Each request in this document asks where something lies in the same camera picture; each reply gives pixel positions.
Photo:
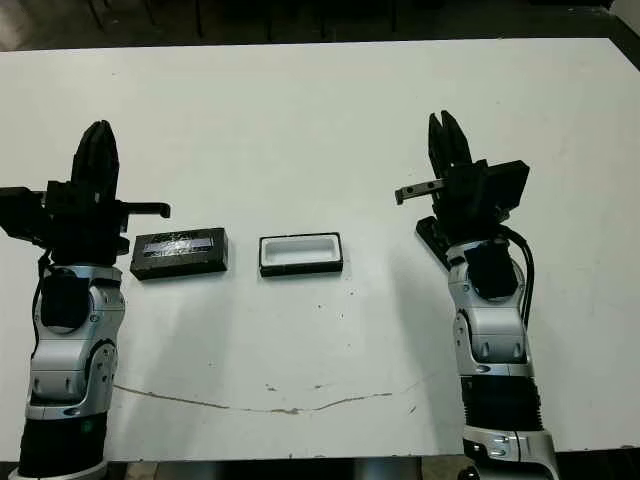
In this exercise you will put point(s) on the black box base white insert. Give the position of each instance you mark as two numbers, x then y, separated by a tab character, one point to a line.
300	271

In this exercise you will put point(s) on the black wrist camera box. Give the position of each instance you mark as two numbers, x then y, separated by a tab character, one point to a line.
510	187
20	215

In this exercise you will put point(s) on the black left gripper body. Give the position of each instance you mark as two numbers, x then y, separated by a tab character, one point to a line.
85	230

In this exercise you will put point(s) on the black box lid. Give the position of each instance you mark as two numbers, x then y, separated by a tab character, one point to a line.
180	267

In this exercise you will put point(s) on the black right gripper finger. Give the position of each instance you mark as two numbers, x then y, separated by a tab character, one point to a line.
437	150
456	147

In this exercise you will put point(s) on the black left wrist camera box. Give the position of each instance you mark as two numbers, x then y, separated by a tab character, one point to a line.
20	215

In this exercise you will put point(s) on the dark metal chair leg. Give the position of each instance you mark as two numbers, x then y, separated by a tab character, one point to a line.
198	17
96	12

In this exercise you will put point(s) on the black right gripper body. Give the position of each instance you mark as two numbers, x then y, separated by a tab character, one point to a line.
465	200

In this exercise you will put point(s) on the grey cylindrical leg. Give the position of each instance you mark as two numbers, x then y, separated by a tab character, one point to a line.
380	472
230	472

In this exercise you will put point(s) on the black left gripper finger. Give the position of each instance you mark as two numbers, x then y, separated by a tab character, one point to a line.
87	165
109	165

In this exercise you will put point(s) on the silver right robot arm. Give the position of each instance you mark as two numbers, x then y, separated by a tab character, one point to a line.
495	325

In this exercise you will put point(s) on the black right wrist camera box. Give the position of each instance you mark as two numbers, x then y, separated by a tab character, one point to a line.
510	187

